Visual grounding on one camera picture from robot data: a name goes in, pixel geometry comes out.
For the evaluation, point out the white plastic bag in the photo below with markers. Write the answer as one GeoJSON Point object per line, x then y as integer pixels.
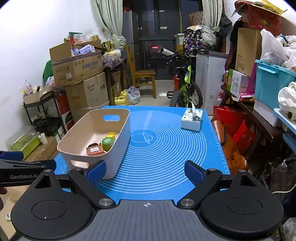
{"type": "Point", "coordinates": [133, 95]}

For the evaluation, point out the black metal shelf cart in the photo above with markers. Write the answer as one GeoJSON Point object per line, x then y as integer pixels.
{"type": "Point", "coordinates": [51, 126]}

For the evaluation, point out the green black children's bicycle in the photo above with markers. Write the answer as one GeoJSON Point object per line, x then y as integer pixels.
{"type": "Point", "coordinates": [189, 93]}

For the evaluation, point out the white paper cup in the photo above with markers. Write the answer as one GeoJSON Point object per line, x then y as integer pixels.
{"type": "Point", "coordinates": [42, 138]}

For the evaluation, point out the yellow oil jug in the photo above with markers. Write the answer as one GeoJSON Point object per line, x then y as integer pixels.
{"type": "Point", "coordinates": [122, 100]}

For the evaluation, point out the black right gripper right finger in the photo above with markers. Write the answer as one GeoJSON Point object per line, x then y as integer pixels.
{"type": "Point", "coordinates": [232, 206]}

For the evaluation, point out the white patterned tissue box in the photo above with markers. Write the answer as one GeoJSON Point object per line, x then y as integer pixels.
{"type": "Point", "coordinates": [192, 119]}

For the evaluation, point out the white cabinet appliance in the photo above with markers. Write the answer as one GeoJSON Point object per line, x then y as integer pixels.
{"type": "Point", "coordinates": [209, 73]}

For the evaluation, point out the brown cardboard box with text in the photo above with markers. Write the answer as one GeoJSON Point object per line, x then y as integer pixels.
{"type": "Point", "coordinates": [46, 151]}

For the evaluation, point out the large stacked cardboard box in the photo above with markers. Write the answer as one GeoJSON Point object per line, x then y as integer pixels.
{"type": "Point", "coordinates": [87, 95]}

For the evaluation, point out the red shopping bag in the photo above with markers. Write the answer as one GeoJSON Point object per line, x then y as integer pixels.
{"type": "Point", "coordinates": [235, 122]}

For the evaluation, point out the green plastic food container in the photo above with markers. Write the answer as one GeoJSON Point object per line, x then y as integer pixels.
{"type": "Point", "coordinates": [26, 141]}

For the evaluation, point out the red patterned gift box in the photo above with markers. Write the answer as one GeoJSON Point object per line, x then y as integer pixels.
{"type": "Point", "coordinates": [95, 150]}

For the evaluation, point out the green white carton box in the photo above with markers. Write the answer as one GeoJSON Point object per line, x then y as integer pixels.
{"type": "Point", "coordinates": [237, 82]}

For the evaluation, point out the yellow toy launcher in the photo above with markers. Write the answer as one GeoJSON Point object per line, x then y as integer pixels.
{"type": "Point", "coordinates": [111, 135]}

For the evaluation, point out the green cylindrical container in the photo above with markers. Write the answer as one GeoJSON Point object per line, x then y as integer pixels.
{"type": "Point", "coordinates": [107, 143]}

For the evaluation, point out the beige plastic storage basket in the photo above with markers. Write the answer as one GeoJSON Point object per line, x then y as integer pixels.
{"type": "Point", "coordinates": [92, 128]}

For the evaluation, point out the open top cardboard box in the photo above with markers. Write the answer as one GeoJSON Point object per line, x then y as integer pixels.
{"type": "Point", "coordinates": [72, 64]}

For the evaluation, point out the wooden chair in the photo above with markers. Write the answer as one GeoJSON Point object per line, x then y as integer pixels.
{"type": "Point", "coordinates": [141, 77]}

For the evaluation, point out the teal plastic storage bin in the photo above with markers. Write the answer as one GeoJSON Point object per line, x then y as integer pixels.
{"type": "Point", "coordinates": [270, 79]}

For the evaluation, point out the blue silicone baking mat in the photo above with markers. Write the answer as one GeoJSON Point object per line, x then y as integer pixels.
{"type": "Point", "coordinates": [153, 165]}

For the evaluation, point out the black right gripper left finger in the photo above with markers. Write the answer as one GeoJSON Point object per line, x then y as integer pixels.
{"type": "Point", "coordinates": [56, 207]}

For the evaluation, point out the red white appliance box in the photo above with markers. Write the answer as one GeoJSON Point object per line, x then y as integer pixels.
{"type": "Point", "coordinates": [65, 111]}

